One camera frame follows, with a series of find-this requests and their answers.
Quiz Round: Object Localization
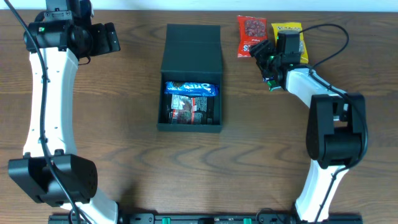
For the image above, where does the red Hacks candy bag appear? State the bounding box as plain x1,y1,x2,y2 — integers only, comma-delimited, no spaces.
237,16,267,58

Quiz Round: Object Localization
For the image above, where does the yellow candy bag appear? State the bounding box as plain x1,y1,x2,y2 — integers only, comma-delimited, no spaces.
271,22,309,63

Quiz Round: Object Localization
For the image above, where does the black gift box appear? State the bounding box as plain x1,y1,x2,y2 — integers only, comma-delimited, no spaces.
157,24,223,133

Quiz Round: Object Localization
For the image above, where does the blue Oreo cookie pack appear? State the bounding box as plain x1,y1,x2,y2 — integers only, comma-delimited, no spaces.
164,82,218,97

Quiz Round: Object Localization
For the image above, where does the Haribo gummy candy bag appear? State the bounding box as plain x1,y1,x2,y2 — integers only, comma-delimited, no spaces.
167,95,214,125

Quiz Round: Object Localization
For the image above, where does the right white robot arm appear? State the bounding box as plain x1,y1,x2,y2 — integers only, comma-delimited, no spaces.
249,30,368,223

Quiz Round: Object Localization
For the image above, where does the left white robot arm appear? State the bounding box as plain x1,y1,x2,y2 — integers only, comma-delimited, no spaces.
8,0,120,223

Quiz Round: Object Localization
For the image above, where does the green candy bar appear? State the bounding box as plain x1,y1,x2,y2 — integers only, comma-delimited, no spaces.
267,80,281,91

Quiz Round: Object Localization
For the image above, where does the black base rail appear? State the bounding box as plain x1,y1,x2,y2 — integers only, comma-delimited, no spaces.
48,213,363,224

